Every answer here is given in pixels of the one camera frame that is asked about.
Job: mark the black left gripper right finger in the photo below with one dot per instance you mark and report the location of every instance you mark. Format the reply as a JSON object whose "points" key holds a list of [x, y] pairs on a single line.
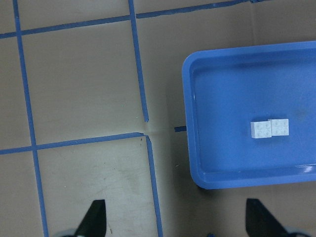
{"points": [[259, 222]]}

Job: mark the white block arm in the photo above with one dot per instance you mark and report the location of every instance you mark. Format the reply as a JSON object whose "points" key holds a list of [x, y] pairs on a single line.
{"points": [[261, 129], [279, 127]]}

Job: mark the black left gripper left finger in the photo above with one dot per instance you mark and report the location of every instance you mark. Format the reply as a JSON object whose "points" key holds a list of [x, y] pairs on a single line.
{"points": [[94, 221]]}

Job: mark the blue plastic tray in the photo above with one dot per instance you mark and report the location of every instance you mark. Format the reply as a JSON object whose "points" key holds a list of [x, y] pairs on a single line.
{"points": [[227, 89]]}

